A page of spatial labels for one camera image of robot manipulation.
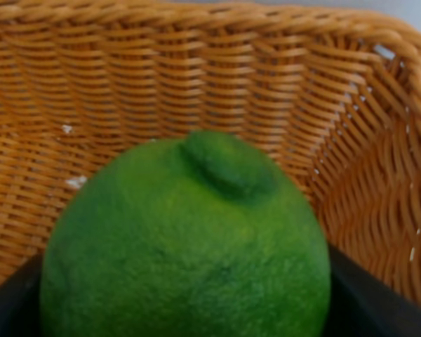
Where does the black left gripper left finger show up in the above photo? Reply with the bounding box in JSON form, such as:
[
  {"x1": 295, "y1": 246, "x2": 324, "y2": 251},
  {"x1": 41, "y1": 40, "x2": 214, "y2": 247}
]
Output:
[{"x1": 0, "y1": 255, "x2": 42, "y2": 337}]

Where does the green lemon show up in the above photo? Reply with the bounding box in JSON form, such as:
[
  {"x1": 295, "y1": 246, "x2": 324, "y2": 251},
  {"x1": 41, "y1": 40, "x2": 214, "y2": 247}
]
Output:
[{"x1": 40, "y1": 131, "x2": 330, "y2": 336}]

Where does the woven wicker basket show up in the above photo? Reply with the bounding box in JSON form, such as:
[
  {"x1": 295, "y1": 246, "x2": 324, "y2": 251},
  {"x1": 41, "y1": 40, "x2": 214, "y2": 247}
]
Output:
[{"x1": 0, "y1": 1, "x2": 421, "y2": 305}]

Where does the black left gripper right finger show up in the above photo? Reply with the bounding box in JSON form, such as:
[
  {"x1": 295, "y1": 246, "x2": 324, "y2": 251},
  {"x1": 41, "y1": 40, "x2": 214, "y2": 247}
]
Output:
[{"x1": 323, "y1": 245, "x2": 421, "y2": 337}]

